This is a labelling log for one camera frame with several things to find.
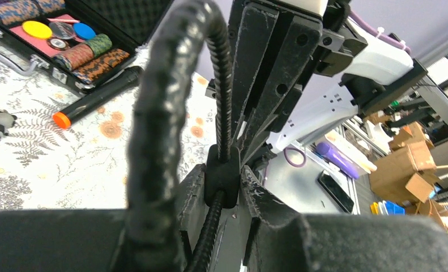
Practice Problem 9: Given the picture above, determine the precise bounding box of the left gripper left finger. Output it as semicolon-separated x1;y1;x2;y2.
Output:
0;164;205;271

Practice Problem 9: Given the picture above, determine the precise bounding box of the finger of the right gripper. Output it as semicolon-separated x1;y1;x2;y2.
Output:
228;1;280;139
237;15;323;165

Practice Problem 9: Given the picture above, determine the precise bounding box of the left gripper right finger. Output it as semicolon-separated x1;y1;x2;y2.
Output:
239;167;448;271

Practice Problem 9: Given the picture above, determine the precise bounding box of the black cable lock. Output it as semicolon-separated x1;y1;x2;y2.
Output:
123;1;232;271

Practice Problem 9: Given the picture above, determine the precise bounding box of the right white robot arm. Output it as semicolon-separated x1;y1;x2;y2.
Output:
228;1;426;166

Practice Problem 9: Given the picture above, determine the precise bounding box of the black smartphone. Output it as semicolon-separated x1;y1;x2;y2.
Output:
317;171;355;214

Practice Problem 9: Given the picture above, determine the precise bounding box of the floral tablecloth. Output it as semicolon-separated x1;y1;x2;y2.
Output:
0;63;138;211

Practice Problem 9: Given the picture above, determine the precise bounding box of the purple bottle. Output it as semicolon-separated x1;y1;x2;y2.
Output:
316;142;359;179

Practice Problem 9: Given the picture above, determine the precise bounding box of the cardboard box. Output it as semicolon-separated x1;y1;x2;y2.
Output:
369;141;437;205

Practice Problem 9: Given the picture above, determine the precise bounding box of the black poker chip case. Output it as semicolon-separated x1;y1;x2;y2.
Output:
0;1;172;94

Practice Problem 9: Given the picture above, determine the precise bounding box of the blue poker chip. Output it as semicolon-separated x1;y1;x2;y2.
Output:
73;23;96;40

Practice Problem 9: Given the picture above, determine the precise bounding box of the yellow poker chip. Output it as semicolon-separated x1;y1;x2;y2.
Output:
22;20;53;40

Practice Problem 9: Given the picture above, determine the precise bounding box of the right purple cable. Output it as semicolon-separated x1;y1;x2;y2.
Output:
283;146;307;168

